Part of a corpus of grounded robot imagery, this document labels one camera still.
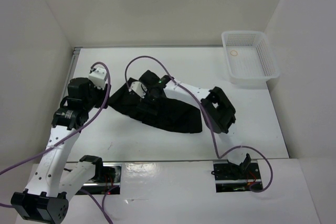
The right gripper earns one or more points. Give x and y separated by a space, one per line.
144 103

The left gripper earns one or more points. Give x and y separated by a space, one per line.
102 93

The black pleated skirt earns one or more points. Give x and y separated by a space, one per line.
166 114

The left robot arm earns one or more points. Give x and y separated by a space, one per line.
47 196

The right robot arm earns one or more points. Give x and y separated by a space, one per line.
217 110

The white plastic basket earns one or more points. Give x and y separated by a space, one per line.
255 62

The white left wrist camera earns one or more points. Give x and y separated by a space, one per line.
98 77

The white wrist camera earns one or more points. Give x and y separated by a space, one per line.
98 77
138 88

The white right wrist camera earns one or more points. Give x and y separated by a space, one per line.
138 88

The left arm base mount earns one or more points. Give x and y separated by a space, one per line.
109 182

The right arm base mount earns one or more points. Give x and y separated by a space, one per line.
229 179

